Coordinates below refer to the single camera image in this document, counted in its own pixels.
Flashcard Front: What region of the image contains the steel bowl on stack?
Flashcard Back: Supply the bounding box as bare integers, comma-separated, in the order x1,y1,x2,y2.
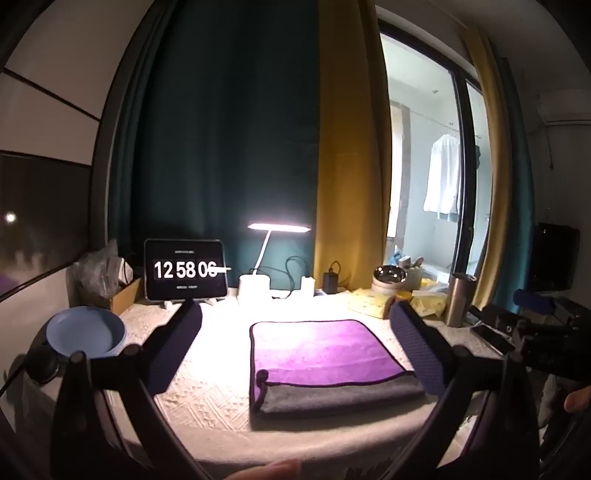
372,265,407,296

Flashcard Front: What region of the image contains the black smartphone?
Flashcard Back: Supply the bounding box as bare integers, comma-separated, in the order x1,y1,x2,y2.
471,324,515,355

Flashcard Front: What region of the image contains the stainless steel tumbler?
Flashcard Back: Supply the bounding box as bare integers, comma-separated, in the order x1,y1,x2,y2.
444,272,477,328

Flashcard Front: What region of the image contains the black power bank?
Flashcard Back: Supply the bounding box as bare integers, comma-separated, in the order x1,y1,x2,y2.
322,260,342,295

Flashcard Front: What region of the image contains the right yellow teal curtain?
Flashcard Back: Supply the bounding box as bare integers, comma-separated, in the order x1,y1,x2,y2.
463,25,535,313

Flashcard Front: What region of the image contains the cardboard box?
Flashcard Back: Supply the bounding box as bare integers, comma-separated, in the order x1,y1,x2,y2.
77,278,143,315

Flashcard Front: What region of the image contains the white desk lamp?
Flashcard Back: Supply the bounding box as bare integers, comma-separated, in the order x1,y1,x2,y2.
238,221,311,302

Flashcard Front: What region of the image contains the dark green curtain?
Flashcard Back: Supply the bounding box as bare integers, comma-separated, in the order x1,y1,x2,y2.
108,1,320,290

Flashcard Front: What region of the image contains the yellow wet wipes pack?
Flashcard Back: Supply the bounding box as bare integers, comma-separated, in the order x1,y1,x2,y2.
411,290,447,318

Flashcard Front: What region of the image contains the yellow tissue box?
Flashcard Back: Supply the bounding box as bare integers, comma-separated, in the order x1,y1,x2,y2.
349,289,396,319

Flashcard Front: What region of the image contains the tablet showing clock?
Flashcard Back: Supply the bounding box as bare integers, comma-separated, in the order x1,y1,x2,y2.
144,239,230,302

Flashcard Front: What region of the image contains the white charger adapter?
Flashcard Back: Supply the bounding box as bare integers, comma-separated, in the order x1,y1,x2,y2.
301,276,315,295

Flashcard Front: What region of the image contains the purple and grey towel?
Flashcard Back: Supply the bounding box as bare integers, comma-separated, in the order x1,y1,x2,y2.
249,319,425,419

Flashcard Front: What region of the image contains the mustard yellow curtain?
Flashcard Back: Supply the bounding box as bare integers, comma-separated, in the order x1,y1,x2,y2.
314,1,392,290

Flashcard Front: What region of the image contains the white hanging shirt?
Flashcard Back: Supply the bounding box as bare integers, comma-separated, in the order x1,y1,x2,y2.
423,134,461,216

